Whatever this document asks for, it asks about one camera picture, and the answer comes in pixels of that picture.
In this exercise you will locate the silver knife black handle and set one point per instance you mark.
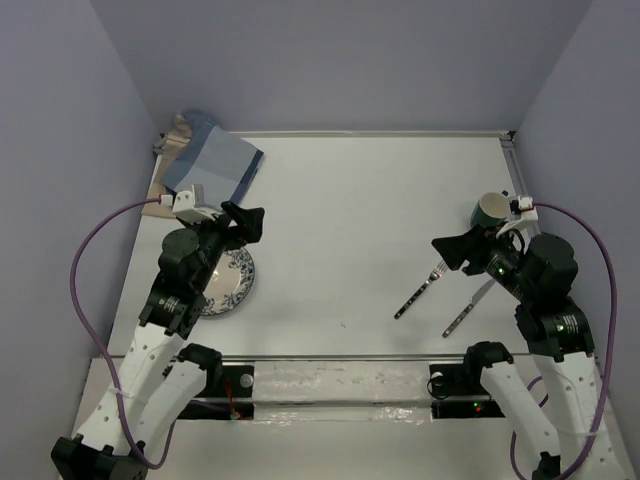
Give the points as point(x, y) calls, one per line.
point(475, 299)

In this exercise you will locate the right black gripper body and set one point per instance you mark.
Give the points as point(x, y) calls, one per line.
point(501, 260)

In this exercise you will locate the dark green white mug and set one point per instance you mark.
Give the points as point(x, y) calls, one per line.
point(491, 210)

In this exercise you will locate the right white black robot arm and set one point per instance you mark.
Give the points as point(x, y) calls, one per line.
point(572, 440)

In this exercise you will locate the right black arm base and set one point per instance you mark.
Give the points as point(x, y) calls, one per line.
point(454, 398)

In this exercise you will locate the blue floral white plate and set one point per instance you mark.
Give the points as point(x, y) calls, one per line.
point(230, 283)

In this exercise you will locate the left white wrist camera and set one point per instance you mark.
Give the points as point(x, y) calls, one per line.
point(192, 202)

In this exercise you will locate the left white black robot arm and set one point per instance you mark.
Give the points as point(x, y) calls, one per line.
point(162, 371)

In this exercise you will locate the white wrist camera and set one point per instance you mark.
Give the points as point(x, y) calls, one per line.
point(523, 215)
point(192, 202)

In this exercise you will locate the blue beige checked cloth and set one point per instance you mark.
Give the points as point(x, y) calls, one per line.
point(196, 151)

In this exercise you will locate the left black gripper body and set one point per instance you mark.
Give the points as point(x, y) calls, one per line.
point(215, 238)

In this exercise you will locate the silver fork black handle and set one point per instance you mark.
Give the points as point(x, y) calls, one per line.
point(434, 276)

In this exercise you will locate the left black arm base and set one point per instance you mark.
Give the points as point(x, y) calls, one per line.
point(228, 397)

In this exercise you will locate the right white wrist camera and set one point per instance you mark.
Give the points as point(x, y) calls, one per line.
point(523, 215)

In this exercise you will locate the aluminium table rail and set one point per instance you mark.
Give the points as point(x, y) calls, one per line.
point(510, 156)

